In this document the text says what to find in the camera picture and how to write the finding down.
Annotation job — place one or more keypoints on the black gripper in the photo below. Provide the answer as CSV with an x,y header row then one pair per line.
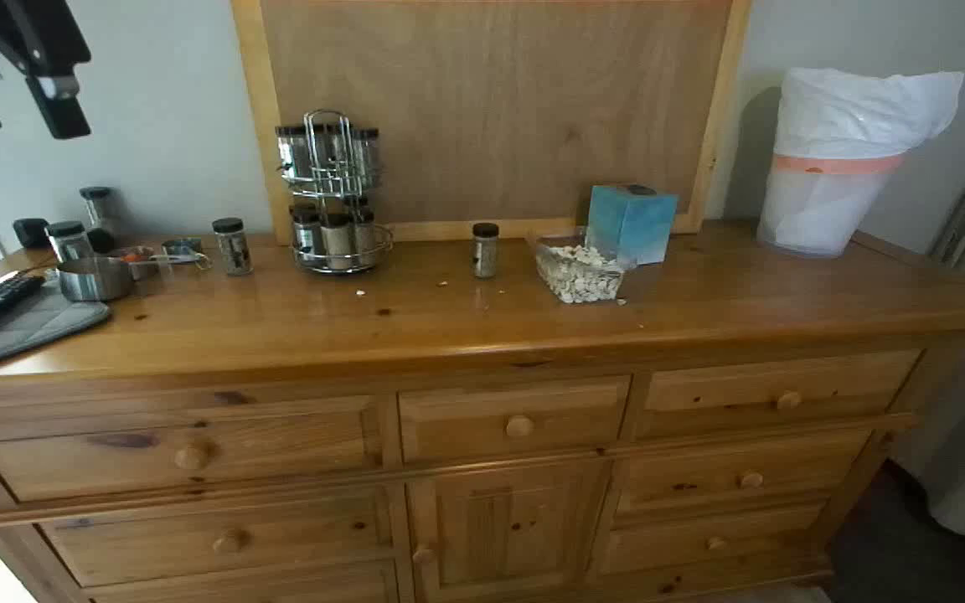
x,y
24,28

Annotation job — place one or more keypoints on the small pine drawer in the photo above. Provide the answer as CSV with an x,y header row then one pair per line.
x,y
470,423

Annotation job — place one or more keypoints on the round wooden drawer knob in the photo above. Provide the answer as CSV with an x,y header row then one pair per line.
x,y
715,544
753,480
192,454
228,540
518,425
790,401

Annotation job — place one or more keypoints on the wide pine drawer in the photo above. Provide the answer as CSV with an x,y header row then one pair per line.
x,y
150,540
719,388
662,547
258,588
91,454
686,474

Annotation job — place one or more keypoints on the black-lidded spice jar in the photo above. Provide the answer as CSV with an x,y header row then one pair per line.
x,y
368,155
231,247
294,155
97,210
69,243
33,233
484,251
330,148
368,233
336,240
302,233

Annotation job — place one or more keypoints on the grey quilted pot holder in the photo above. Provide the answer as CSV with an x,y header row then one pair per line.
x,y
41,323

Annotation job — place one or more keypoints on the chrome carousel spice rack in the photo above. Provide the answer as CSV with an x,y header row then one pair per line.
x,y
334,269

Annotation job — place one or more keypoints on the pine wood dresser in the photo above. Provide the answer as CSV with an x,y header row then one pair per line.
x,y
417,319

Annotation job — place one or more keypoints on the glass dish with white pieces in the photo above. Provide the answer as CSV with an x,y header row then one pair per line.
x,y
581,275

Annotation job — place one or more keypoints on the round wooden door knob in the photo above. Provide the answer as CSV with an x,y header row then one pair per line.
x,y
425,555

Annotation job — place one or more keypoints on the blue tissue box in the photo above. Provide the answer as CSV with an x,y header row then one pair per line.
x,y
631,222

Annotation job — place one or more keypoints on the pine cabinet door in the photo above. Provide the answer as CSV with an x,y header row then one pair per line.
x,y
503,525

